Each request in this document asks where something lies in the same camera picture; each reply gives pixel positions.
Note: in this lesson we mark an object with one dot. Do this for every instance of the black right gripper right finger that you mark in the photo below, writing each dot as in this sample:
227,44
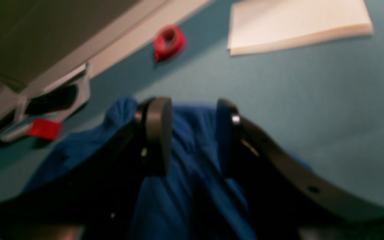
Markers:
286,200

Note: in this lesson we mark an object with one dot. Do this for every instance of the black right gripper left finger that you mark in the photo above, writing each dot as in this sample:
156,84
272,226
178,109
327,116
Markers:
96,199

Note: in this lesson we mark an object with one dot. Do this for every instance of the blue t-shirt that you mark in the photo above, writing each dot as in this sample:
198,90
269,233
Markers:
191,203

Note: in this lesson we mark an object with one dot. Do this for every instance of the red cube block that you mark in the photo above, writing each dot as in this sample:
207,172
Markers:
44,129

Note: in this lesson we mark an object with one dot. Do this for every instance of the white black marker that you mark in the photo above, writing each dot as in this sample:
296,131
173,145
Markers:
16,133

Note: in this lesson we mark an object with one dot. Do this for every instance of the light blue table cloth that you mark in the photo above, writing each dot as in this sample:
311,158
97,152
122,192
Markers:
324,103

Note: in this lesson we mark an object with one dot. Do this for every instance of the white notepad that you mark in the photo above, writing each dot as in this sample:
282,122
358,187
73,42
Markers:
259,26

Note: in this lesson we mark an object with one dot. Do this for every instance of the red tape roll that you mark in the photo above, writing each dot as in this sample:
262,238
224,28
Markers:
168,42

